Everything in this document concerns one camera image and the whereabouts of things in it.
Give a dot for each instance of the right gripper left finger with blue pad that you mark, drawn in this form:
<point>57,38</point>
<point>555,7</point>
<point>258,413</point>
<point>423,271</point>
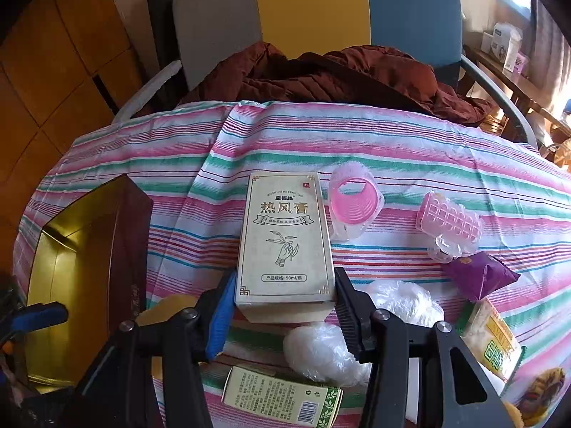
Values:
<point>215,309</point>

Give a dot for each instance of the orange wooden wardrobe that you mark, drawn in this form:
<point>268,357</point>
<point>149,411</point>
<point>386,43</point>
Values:
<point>67,66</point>

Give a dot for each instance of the yellow green cracker packet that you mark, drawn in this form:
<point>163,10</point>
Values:
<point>490,340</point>

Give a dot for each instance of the wooden side desk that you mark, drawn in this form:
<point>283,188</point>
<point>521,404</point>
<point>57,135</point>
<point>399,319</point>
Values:
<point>520,90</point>

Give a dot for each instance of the picture snack packet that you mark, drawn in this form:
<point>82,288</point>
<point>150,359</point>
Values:
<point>533,407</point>

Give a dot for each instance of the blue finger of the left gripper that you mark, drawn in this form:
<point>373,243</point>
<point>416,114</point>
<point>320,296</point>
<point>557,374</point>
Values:
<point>37,316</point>

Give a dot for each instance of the dark red jacket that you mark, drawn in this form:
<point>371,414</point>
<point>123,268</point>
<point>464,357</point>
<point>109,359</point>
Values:
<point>373,75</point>

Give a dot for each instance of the green beige medicine box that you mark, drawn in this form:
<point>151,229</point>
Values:
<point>273,398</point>

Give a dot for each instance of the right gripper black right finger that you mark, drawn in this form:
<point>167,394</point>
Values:
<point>354,311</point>

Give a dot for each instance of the pink hair roller end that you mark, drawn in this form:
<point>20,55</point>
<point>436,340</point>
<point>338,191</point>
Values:
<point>354,201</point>

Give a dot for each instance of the purple snack packet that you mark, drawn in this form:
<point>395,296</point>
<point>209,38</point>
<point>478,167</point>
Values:
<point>479,275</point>

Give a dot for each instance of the pink hair roller with clip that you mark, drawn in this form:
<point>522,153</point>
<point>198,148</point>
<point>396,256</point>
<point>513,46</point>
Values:
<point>453,231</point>

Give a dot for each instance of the grey yellow blue chair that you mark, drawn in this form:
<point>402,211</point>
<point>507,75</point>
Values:
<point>191,37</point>

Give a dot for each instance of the gold tin box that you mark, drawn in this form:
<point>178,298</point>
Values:
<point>91,257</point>

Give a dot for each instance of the clear plastic bag wad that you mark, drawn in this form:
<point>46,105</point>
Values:
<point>318,353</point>

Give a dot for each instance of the white boxes on desk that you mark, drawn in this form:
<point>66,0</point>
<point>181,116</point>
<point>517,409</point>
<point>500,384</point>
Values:
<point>504,43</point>

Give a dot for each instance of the beige ointment box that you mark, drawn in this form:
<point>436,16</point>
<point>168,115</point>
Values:
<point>285,271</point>

